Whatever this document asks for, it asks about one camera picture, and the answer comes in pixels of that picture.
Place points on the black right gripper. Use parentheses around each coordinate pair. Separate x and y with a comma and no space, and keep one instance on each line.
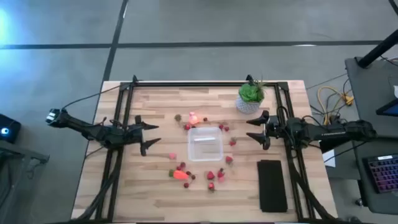
(275,129)

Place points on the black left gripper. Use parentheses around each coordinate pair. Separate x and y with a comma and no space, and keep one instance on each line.
(132,133)

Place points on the red toy strawberry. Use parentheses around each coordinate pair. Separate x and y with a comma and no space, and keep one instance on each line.
(232,142)
(211,186)
(220,174)
(229,160)
(211,175)

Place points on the small brown-green toy fruit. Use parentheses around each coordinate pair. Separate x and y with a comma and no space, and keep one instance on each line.
(178,118)

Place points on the pink toy peach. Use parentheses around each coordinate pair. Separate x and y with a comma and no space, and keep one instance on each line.
(193,119)

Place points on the orange toy carrot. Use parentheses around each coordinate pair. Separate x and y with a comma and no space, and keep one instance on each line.
(180,175)

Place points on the clear plastic tupperware container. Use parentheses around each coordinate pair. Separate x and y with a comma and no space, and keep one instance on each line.
(205,149)

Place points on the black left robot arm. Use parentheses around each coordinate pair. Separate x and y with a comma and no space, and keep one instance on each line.
(93,130)

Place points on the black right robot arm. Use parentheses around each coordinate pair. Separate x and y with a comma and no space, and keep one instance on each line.
(342,130)

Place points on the succulent in white patterned pot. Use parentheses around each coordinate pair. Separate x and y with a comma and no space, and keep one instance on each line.
(248,93)

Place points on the black rectangular mat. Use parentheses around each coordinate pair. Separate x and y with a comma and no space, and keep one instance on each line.
(272,186)

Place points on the white paper sheet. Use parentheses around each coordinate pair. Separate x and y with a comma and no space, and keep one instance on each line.
(329,158)

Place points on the black caster wheel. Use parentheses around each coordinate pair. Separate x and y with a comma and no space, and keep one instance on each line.
(359,202)

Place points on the grey metal stand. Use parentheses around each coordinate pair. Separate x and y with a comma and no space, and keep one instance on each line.
(18,155)

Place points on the black tablet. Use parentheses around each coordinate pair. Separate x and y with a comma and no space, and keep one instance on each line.
(390,109)

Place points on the backlit black keyboard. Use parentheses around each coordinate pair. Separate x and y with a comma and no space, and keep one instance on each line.
(385,174)

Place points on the black box with blue light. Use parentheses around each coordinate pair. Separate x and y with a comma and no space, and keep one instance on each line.
(11,127)

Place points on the black pole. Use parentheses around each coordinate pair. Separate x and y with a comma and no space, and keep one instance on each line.
(376,49)

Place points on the low grey desk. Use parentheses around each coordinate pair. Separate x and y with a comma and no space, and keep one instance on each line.
(379,202)

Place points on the black metal table frame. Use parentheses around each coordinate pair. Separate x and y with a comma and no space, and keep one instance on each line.
(202,84)

